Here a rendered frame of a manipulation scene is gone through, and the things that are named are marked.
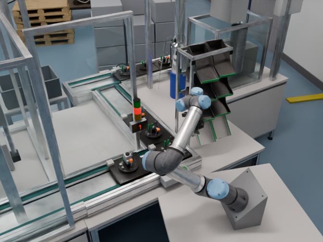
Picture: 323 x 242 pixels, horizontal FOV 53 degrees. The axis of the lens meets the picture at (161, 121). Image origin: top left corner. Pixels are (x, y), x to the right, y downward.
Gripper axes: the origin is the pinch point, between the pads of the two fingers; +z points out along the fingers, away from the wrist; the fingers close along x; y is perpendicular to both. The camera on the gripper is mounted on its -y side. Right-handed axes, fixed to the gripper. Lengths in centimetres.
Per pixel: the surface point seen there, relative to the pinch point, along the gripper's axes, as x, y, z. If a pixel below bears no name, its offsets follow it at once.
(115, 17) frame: -34, -34, -74
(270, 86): 154, -67, 40
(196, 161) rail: 7.2, -1.9, 28.6
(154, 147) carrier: -13.9, -26.9, 24.6
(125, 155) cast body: -40.7, -19.3, 14.8
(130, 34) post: -25, -33, -63
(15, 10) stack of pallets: -23, -542, 49
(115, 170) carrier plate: -49, -21, 26
